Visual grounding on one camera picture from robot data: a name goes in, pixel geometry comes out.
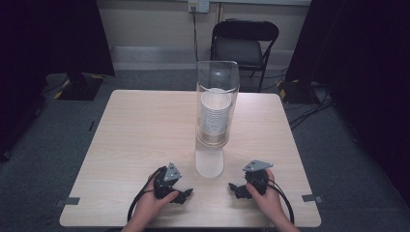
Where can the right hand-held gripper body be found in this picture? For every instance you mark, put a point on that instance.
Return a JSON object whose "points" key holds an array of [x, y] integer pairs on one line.
{"points": [[256, 179]]}

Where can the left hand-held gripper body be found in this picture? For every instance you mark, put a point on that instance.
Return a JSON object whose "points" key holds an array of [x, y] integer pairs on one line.
{"points": [[165, 188]]}

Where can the person's left hand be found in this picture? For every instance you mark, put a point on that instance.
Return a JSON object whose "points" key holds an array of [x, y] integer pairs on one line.
{"points": [[149, 203]]}

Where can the person's right hand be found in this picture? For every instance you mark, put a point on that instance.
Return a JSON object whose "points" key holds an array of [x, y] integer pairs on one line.
{"points": [[266, 202]]}

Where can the clear cup dispenser tube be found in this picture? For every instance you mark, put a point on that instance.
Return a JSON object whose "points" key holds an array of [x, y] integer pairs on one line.
{"points": [[209, 161]]}

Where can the light wooden table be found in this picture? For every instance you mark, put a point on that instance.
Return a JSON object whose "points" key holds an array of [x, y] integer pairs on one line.
{"points": [[145, 135]]}

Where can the grey tape strip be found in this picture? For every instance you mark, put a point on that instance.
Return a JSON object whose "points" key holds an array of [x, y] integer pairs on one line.
{"points": [[68, 201], [311, 198]]}

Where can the stack of white paper cups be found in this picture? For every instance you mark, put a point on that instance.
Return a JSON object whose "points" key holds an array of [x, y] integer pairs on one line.
{"points": [[215, 112]]}

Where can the black stand base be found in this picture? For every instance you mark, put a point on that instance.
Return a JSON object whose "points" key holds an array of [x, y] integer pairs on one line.
{"points": [[295, 92], [80, 88]]}

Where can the black folding chair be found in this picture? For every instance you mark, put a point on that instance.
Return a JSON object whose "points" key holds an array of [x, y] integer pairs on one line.
{"points": [[240, 48]]}

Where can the black curtain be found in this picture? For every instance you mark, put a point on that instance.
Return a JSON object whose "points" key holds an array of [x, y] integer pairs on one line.
{"points": [[364, 80], [48, 48]]}

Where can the white wall socket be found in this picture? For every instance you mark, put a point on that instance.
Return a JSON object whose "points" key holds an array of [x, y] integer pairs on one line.
{"points": [[198, 5]]}

